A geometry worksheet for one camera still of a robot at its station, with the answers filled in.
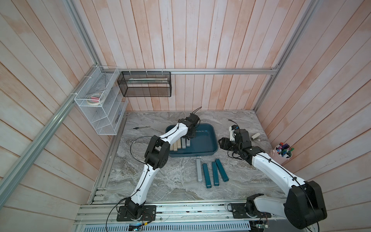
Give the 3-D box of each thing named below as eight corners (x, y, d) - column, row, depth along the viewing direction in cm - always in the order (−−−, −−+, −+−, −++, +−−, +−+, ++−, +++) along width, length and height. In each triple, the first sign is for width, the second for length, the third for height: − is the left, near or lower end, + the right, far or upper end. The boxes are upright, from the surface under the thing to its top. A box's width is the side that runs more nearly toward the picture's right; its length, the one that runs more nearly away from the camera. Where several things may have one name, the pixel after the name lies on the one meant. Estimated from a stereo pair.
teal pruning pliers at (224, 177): (224, 182, 85) (225, 181, 83) (214, 160, 94) (215, 159, 92) (228, 181, 85) (229, 180, 84) (218, 159, 94) (218, 158, 93)
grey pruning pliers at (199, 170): (197, 181, 85) (197, 180, 83) (196, 160, 94) (196, 158, 92) (202, 181, 85) (202, 180, 83) (200, 160, 94) (200, 158, 92)
